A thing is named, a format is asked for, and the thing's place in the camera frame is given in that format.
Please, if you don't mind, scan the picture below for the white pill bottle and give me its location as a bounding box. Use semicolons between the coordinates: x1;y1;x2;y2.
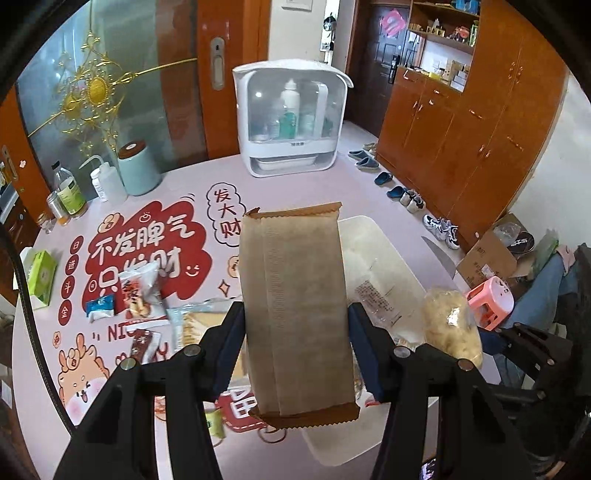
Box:
90;168;109;202

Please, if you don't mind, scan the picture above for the blue white small packet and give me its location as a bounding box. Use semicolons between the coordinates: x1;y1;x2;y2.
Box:
85;295;116;323

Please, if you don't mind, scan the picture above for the black round object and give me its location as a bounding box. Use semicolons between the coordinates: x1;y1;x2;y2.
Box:
508;231;536;254

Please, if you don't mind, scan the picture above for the metal can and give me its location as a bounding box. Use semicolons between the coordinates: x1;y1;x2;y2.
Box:
46;191;71;227

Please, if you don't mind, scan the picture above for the white squeeze bottle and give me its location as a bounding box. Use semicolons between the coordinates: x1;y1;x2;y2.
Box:
78;154;126;201

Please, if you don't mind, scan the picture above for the patterned sneaker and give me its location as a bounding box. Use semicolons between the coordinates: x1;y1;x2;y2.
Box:
422;215;451;238
438;225;461;250

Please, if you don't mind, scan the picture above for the small dark red packet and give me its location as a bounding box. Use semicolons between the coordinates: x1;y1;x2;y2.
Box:
129;329;174;365

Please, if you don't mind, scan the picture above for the person's leg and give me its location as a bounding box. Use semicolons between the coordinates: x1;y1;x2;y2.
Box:
478;251;578;388

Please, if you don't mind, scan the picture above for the dark wooden door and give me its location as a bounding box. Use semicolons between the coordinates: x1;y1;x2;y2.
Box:
348;4;414;139

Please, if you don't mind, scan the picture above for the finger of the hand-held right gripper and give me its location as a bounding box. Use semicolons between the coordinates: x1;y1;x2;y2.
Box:
501;323;575;393

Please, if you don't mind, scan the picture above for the red white snack bag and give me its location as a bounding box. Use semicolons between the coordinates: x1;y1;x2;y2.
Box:
117;265;166;319

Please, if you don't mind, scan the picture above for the wooden cabinet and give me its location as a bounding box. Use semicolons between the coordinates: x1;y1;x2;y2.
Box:
376;0;571;241

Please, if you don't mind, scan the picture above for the white plastic bin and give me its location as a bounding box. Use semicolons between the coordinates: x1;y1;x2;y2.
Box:
300;215;455;467

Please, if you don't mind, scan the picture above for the metal door handle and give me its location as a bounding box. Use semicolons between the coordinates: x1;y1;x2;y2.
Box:
210;37;226;90
0;145;19;183

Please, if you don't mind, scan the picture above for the glass bottle green label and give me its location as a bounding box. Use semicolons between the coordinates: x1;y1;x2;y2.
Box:
50;160;88;219

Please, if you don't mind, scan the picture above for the yellow puffed snack pack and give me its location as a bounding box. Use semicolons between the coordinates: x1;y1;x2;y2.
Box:
422;287;484;370

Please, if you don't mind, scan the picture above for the glass door gold ornament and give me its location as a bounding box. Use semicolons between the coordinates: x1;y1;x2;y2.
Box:
16;0;206;174

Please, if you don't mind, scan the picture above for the black cable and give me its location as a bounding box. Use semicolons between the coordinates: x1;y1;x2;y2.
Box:
0;226;77;432

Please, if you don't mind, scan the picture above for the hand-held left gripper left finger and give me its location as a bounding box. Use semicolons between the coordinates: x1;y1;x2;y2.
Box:
53;301;246;480

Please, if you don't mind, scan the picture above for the pink printed table cover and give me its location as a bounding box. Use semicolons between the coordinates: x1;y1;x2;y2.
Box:
11;148;455;480

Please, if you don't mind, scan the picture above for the white sterilizer cabinet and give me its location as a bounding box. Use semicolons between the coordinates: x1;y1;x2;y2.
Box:
232;60;354;177

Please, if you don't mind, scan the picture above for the brown paper snack packet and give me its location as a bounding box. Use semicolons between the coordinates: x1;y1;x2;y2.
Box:
238;202;361;432

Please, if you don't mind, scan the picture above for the pink door decoration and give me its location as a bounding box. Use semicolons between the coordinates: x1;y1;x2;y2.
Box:
379;10;409;38

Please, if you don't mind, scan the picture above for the teal canister brown lid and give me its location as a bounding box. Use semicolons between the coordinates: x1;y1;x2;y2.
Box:
116;141;162;197

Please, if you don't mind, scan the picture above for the green tissue box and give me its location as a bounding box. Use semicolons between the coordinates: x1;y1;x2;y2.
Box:
27;249;58;309

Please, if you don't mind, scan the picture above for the green bag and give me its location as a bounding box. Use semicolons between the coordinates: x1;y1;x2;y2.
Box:
531;233;559;278

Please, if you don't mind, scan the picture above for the green small packet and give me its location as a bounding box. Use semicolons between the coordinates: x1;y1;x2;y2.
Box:
205;408;225;441

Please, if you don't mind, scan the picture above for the pink plastic stool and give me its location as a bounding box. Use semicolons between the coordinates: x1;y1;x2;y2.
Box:
465;277;515;332

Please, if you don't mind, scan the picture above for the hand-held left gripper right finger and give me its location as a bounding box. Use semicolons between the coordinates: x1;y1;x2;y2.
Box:
347;302;525;480

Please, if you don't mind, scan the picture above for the cardboard box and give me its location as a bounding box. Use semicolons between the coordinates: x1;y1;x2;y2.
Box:
455;212;539;294

